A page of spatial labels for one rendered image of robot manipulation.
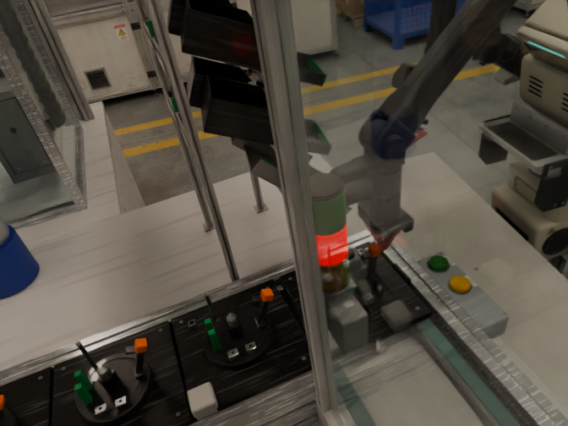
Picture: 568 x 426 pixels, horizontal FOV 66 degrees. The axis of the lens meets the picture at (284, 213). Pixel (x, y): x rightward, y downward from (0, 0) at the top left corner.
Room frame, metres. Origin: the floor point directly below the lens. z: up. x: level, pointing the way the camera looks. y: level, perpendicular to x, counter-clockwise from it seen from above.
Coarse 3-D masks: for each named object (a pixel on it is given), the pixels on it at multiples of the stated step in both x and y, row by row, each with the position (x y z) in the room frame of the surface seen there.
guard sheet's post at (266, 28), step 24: (264, 0) 0.37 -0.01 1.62; (264, 24) 0.37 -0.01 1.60; (264, 48) 0.38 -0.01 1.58; (264, 72) 0.39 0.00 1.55; (288, 120) 0.37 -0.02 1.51; (288, 144) 0.37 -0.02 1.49; (288, 168) 0.37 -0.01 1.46; (288, 192) 0.37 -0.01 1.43; (288, 216) 0.39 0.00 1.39; (312, 288) 0.37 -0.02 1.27; (312, 312) 0.37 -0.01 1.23; (312, 336) 0.37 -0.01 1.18; (312, 360) 0.39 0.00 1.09
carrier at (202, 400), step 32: (256, 288) 0.67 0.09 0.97; (224, 320) 0.58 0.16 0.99; (256, 320) 0.56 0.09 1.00; (288, 320) 0.57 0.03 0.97; (192, 352) 0.53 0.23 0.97; (224, 352) 0.50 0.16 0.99; (256, 352) 0.49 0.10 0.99; (288, 352) 0.49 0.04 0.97; (192, 384) 0.46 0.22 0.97; (224, 384) 0.45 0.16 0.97; (256, 384) 0.44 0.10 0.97
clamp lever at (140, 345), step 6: (138, 342) 0.50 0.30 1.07; (144, 342) 0.50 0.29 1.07; (126, 348) 0.49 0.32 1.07; (132, 348) 0.49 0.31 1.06; (138, 348) 0.49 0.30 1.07; (144, 348) 0.49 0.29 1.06; (126, 354) 0.48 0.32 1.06; (138, 354) 0.49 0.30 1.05; (144, 354) 0.49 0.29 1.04; (138, 360) 0.49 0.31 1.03; (138, 366) 0.49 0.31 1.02; (138, 372) 0.48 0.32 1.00
